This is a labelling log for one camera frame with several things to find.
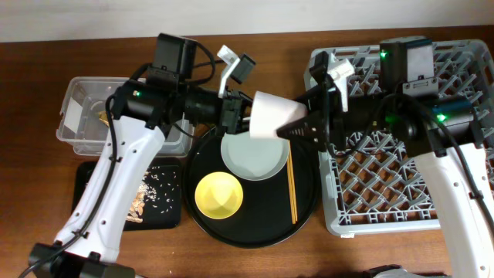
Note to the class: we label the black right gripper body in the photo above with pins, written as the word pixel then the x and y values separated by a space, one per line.
pixel 338 122

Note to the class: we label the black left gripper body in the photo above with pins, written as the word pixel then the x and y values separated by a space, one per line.
pixel 231 106

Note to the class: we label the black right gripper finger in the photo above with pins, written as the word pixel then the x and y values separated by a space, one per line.
pixel 313 129
pixel 315 99

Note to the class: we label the pink cup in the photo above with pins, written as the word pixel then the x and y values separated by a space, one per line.
pixel 270 112

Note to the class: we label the grey round plate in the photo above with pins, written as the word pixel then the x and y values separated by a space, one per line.
pixel 253 159

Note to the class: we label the yellow bowl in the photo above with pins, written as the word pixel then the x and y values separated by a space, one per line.
pixel 218 195

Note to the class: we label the food scraps and shells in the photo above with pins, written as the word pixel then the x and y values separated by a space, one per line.
pixel 148 193

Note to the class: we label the gold foil wrapper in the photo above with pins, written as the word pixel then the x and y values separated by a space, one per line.
pixel 103 117

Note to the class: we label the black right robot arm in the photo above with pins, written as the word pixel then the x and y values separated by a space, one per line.
pixel 441 134

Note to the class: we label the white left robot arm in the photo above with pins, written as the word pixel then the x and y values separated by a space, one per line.
pixel 156 96

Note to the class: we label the grey dishwasher rack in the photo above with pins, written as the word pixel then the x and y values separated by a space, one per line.
pixel 378 189

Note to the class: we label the round black tray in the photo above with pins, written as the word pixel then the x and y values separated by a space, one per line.
pixel 264 217

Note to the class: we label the black rectangular tray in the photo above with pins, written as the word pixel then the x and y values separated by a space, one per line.
pixel 166 201

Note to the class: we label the clear plastic bin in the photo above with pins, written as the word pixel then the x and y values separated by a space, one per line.
pixel 82 127

